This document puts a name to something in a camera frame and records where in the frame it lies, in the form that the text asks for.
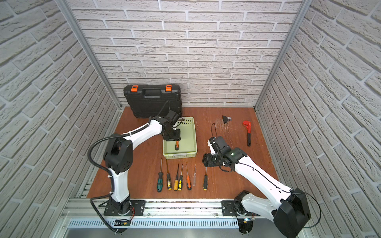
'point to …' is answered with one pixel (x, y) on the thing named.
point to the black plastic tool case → (148, 100)
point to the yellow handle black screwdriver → (176, 182)
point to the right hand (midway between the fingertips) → (210, 160)
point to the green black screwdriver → (159, 184)
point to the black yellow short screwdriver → (205, 181)
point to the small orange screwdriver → (177, 145)
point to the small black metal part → (225, 119)
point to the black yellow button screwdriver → (180, 180)
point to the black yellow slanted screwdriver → (168, 180)
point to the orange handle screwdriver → (188, 184)
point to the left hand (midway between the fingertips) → (182, 137)
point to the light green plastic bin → (186, 147)
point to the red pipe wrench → (248, 124)
